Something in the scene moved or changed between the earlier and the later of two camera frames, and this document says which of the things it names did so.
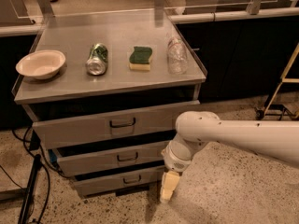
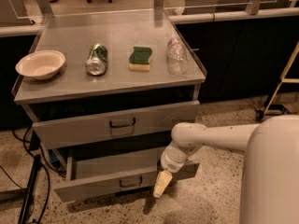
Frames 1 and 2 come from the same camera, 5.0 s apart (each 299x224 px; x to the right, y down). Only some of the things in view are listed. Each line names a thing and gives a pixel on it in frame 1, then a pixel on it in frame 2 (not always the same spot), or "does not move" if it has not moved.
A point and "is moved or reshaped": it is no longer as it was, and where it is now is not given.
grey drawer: x=84 y=160 is moved or reshaped
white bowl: x=41 y=64 does not move
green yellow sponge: x=139 y=58 does not move
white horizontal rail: x=284 y=12 does not move
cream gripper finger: x=170 y=180 → x=163 y=181
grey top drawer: x=90 y=128 does not move
